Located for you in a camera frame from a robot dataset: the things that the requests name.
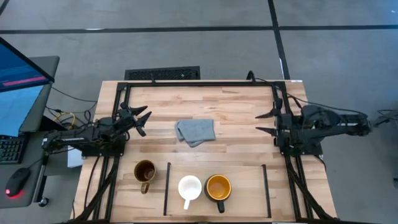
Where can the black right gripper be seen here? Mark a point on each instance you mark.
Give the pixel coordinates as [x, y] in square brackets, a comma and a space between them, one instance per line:
[286, 129]

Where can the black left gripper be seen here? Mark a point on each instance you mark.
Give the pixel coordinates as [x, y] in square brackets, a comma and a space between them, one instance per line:
[124, 121]

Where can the brown green glazed mug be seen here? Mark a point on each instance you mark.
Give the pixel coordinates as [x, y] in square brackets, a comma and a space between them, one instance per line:
[144, 171]

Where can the black mug yellow inside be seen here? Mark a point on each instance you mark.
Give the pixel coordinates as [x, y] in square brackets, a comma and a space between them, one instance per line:
[217, 188]

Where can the small white mug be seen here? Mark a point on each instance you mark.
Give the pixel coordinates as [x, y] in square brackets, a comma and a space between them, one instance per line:
[189, 188]

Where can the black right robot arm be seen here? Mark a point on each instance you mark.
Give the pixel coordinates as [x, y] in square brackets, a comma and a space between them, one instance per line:
[335, 124]

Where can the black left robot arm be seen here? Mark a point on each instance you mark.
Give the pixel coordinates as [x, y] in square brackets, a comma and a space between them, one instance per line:
[74, 137]

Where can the black floor vent grille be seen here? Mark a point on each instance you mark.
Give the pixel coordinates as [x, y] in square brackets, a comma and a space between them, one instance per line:
[161, 74]

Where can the grey-blue folded cloth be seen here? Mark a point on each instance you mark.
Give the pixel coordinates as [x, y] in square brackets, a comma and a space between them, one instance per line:
[196, 130]

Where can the white box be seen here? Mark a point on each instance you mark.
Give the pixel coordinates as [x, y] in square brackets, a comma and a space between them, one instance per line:
[74, 158]

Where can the black desk foot bar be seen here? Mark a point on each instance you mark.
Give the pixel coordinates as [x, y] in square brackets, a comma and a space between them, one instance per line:
[51, 123]

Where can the grey desk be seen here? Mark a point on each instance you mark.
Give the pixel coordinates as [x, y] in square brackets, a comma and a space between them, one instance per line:
[34, 161]

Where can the grey floor power adapter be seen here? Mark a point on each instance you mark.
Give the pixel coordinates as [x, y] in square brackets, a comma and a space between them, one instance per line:
[387, 118]

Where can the grey-framed computer monitor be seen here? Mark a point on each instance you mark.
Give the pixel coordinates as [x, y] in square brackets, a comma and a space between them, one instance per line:
[15, 109]

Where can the black desk caster wheel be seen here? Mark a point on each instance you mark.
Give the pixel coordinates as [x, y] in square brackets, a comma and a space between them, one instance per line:
[43, 202]

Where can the black-framed computer monitor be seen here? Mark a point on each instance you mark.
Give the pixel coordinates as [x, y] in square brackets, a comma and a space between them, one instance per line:
[18, 68]

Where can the black keyboard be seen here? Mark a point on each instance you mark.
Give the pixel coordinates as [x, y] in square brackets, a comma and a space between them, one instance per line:
[11, 149]

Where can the black computer mouse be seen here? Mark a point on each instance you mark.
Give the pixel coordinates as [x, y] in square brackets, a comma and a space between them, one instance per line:
[17, 182]

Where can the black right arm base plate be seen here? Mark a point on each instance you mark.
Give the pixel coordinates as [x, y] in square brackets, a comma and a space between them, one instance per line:
[298, 151]

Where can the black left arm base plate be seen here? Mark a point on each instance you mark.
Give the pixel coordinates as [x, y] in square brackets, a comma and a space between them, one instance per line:
[105, 152]

